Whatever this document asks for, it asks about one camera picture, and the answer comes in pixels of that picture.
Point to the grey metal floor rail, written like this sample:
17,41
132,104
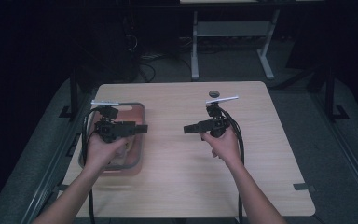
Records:
43,180
352,168

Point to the black metal stand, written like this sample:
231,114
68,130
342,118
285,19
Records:
73,93
329,93

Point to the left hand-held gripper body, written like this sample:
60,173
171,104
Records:
115,129

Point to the grey tape strip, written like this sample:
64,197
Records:
304,187
60,188

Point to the person's right hand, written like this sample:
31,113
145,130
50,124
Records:
225,146

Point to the white metal desk frame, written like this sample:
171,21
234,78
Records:
230,28

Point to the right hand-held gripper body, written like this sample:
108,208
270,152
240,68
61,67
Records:
216,124

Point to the pink plastic basin grey rim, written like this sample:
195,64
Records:
138,114

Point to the person's left hand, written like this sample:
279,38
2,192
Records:
101,153

